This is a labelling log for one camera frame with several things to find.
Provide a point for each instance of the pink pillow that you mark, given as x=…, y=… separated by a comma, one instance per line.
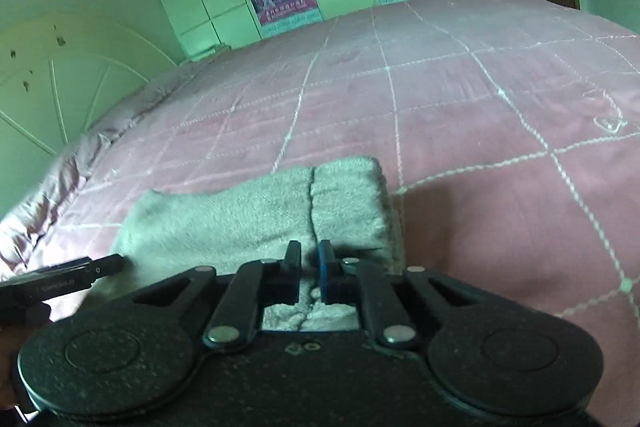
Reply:
x=150, y=92
x=35, y=212

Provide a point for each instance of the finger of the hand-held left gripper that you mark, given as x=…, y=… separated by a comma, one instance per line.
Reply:
x=105, y=266

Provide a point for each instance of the pink checked bed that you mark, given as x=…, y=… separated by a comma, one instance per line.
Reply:
x=475, y=117

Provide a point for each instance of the white headboard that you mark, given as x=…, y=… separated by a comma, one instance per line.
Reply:
x=65, y=72

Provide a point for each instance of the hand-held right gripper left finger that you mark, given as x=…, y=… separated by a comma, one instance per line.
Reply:
x=292, y=277

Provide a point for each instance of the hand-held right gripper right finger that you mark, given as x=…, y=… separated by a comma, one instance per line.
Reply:
x=324, y=274

